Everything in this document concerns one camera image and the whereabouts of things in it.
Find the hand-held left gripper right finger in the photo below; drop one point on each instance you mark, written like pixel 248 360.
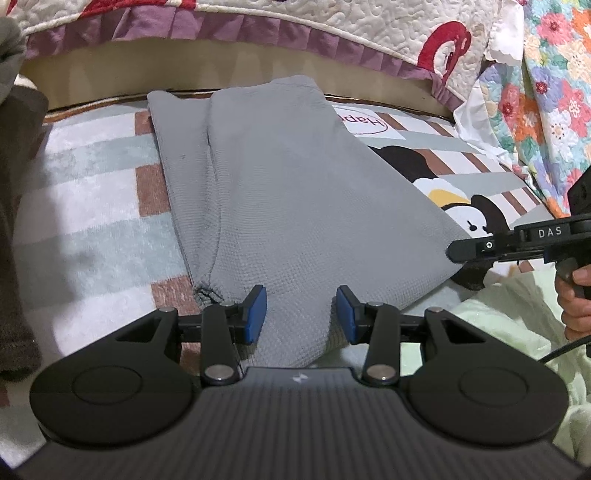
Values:
pixel 345 316

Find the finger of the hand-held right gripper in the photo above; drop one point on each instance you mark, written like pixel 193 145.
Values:
pixel 471 249

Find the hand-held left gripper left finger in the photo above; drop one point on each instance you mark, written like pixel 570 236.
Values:
pixel 256 316

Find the grey cat print shirt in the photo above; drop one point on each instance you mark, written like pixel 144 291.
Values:
pixel 300 207

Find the person's right hand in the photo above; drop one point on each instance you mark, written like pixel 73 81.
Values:
pixel 577 318

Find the light green quilt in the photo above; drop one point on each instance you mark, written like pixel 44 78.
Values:
pixel 508 323

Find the floral patchwork quilt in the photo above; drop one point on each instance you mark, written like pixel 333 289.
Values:
pixel 554 92

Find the dark brown folded garment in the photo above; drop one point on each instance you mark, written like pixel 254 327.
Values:
pixel 18 230

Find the white quilted bedspread red print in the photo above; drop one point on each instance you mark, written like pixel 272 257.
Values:
pixel 346 18

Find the grey folded garment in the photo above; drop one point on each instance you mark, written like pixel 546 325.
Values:
pixel 9 55

